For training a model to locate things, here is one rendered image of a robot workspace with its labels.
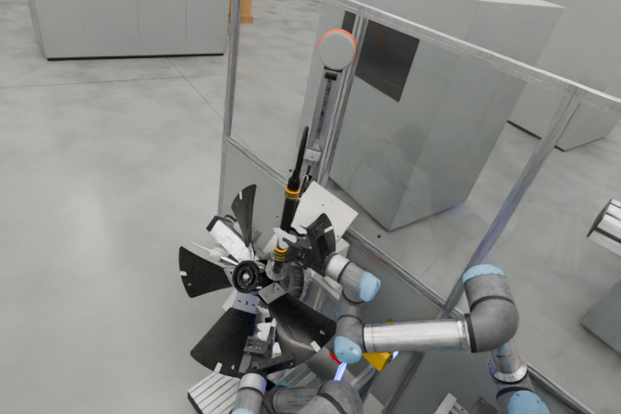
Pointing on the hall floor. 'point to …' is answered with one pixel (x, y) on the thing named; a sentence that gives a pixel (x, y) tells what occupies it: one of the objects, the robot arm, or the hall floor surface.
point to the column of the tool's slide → (324, 115)
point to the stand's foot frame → (213, 402)
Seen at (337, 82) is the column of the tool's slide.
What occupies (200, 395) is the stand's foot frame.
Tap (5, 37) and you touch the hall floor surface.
